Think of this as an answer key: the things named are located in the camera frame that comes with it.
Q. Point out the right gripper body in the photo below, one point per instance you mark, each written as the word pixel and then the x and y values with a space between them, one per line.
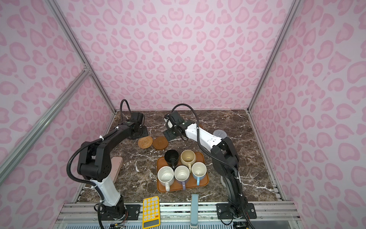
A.
pixel 173 133

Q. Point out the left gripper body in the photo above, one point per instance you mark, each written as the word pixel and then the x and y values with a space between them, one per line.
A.
pixel 143 132

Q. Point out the woven rattan coaster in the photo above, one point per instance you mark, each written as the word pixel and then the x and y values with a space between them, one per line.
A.
pixel 145 142

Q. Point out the dark wooden coaster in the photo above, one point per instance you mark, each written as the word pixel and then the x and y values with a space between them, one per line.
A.
pixel 160 143

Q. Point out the black mug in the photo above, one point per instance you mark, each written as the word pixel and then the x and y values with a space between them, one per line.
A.
pixel 172 158

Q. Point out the cream yellow mug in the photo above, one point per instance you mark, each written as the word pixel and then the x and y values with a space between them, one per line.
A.
pixel 188 158

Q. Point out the grey round coaster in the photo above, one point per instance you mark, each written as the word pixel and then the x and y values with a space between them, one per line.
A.
pixel 220 133

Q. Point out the white mug blue handle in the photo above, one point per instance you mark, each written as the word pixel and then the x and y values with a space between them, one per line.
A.
pixel 199 171

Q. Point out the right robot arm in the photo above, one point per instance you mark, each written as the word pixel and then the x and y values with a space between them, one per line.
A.
pixel 222 152

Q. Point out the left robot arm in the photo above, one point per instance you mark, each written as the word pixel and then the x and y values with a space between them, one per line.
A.
pixel 95 163

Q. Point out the pink pencil case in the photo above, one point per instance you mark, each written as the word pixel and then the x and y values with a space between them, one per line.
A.
pixel 117 162

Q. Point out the clear tape roll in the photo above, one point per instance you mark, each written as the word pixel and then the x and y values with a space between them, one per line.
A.
pixel 223 181

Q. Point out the yellow calculator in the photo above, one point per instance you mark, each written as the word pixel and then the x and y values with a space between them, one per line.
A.
pixel 151 213

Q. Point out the light blue bar tool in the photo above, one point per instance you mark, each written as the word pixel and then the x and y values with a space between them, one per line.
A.
pixel 194 211

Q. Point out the white mug purple handle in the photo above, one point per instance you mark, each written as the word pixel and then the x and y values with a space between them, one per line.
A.
pixel 182 175

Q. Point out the aluminium diagonal frame bar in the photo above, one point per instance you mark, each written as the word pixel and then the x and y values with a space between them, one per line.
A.
pixel 19 152

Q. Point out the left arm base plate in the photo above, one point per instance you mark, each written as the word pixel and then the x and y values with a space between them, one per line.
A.
pixel 133 211

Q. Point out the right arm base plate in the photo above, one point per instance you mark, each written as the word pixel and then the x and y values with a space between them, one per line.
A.
pixel 230 211

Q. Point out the aluminium front rail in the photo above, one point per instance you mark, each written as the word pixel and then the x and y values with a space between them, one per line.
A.
pixel 177 215

